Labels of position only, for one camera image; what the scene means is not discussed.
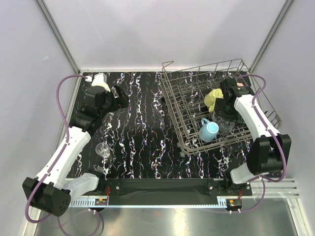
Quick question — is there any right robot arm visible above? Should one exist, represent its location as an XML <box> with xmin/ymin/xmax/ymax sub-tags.
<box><xmin>213</xmin><ymin>78</ymin><xmax>291</xmax><ymax>195</ymax></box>

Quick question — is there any blue mug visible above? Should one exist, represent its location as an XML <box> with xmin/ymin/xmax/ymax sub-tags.
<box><xmin>199</xmin><ymin>118</ymin><xmax>219</xmax><ymax>142</ymax></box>

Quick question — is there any left aluminium corner post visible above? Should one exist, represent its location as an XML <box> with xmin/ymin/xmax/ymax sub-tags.
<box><xmin>35</xmin><ymin>0</ymin><xmax>80</xmax><ymax>73</ymax></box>

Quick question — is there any grey wire dish rack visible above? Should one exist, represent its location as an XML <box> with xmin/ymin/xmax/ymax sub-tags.
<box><xmin>161</xmin><ymin>59</ymin><xmax>281</xmax><ymax>154</ymax></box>

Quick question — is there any right aluminium corner post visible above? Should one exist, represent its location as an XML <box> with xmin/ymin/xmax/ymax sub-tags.
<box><xmin>250</xmin><ymin>0</ymin><xmax>295</xmax><ymax>72</ymax></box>

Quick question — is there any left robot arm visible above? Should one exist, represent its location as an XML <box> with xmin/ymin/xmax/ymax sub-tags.
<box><xmin>22</xmin><ymin>85</ymin><xmax>129</xmax><ymax>217</ymax></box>

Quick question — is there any black marbled mat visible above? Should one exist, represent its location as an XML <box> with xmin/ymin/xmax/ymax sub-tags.
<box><xmin>68</xmin><ymin>72</ymin><xmax>252</xmax><ymax>178</ymax></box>

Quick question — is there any aluminium rail front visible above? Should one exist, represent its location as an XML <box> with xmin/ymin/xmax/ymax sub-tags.
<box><xmin>70</xmin><ymin>179</ymin><xmax>299</xmax><ymax>208</ymax></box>

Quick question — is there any yellow mug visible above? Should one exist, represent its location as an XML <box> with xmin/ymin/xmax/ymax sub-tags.
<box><xmin>204</xmin><ymin>88</ymin><xmax>223</xmax><ymax>113</ymax></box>

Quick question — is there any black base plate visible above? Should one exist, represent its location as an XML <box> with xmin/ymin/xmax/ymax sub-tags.
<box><xmin>104</xmin><ymin>178</ymin><xmax>252</xmax><ymax>197</ymax></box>

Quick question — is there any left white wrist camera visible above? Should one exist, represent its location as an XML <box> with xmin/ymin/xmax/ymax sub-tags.
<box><xmin>91</xmin><ymin>73</ymin><xmax>111</xmax><ymax>92</ymax></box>

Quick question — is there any aluminium corner post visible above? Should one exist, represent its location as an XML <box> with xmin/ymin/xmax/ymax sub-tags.
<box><xmin>35</xmin><ymin>0</ymin><xmax>80</xmax><ymax>73</ymax></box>
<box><xmin>250</xmin><ymin>0</ymin><xmax>295</xmax><ymax>72</ymax></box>

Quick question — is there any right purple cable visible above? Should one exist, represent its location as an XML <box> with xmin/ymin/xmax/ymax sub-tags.
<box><xmin>235</xmin><ymin>74</ymin><xmax>288</xmax><ymax>214</ymax></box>

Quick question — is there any clear glass left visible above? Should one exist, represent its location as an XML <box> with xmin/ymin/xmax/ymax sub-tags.
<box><xmin>95</xmin><ymin>142</ymin><xmax>111</xmax><ymax>158</ymax></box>

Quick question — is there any clear glass tumbler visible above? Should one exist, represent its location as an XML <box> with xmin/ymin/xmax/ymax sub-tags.
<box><xmin>217</xmin><ymin>119</ymin><xmax>235</xmax><ymax>137</ymax></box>

